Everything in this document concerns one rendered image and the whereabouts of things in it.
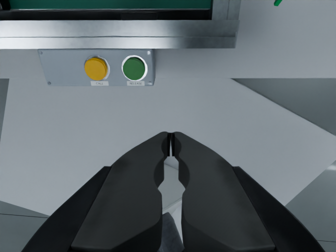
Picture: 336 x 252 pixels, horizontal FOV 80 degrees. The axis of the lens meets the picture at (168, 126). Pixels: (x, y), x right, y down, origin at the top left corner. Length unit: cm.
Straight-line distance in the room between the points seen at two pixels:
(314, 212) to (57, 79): 244
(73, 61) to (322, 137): 65
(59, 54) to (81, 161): 34
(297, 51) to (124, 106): 43
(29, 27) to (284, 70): 53
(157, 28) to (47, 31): 19
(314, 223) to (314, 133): 205
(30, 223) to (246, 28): 254
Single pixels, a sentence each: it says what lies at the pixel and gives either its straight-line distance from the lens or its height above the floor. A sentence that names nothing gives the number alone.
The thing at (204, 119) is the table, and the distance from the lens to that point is 55.
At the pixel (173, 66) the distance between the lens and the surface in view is 50.
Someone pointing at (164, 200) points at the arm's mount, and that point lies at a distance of 52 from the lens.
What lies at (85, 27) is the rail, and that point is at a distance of 41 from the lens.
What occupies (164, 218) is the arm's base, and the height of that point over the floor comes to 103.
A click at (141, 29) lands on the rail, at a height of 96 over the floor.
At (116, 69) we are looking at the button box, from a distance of 41.
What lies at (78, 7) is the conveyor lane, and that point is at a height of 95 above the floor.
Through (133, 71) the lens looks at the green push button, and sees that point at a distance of 39.
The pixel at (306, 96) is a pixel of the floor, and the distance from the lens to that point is 172.
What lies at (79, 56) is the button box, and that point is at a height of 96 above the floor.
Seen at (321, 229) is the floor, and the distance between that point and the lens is 281.
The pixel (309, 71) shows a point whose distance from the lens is 60.
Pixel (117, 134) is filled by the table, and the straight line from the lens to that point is 58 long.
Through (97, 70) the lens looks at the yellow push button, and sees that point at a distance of 40.
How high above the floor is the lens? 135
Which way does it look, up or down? 62 degrees down
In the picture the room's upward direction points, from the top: 180 degrees counter-clockwise
